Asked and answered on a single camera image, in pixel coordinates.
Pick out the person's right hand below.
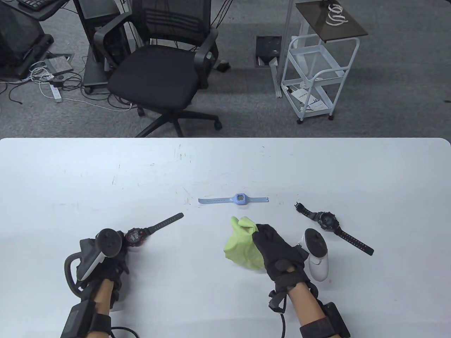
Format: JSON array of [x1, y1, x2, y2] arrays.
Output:
[[252, 224, 312, 291]]

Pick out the person's left hand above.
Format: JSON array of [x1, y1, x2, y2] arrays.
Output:
[[93, 232, 130, 282]]

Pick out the grey white hand controller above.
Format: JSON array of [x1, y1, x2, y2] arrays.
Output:
[[64, 228, 124, 300], [299, 228, 330, 282]]

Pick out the black red watch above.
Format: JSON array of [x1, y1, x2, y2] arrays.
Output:
[[125, 212, 184, 248]]

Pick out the green microfibre cloth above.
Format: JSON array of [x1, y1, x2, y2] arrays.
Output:
[[223, 216, 265, 271]]

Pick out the black watch dotted strap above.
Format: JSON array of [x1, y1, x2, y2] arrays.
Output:
[[295, 202, 374, 256]]

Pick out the light blue watch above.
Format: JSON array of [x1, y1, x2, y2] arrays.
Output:
[[198, 193, 270, 206]]

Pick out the person's right forearm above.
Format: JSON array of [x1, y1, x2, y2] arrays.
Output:
[[287, 282, 328, 331]]

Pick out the person's left forearm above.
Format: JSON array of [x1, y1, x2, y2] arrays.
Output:
[[92, 280, 115, 317]]

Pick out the white paper sheet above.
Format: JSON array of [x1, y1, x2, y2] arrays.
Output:
[[290, 88, 326, 112]]

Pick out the black rolling computer stand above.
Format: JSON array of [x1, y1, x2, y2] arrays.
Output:
[[72, 0, 132, 95]]

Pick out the black mesh office chair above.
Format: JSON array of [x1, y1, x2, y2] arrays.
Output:
[[93, 0, 223, 138]]

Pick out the white rolling cart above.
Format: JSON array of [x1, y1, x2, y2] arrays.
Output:
[[270, 0, 369, 99], [281, 35, 360, 124]]

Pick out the grey floor plate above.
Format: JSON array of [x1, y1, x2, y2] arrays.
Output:
[[44, 52, 75, 75]]

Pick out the open black floor box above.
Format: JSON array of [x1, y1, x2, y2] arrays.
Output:
[[255, 35, 282, 67]]

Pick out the black machine base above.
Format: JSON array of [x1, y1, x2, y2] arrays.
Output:
[[0, 5, 55, 80]]

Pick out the black desk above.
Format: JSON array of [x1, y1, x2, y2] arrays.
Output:
[[0, 0, 71, 21]]

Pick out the black keyboard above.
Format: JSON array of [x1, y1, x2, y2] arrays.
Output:
[[17, 0, 51, 10]]

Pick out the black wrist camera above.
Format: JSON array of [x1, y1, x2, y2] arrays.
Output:
[[268, 289, 288, 313]]

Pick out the black arm strap box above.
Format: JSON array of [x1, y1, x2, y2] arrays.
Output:
[[299, 302, 351, 338], [60, 301, 111, 338]]

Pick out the white cable bundle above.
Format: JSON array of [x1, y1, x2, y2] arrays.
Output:
[[28, 61, 58, 84]]

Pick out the white coiled cable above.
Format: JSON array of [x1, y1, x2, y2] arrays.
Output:
[[325, 4, 349, 26]]

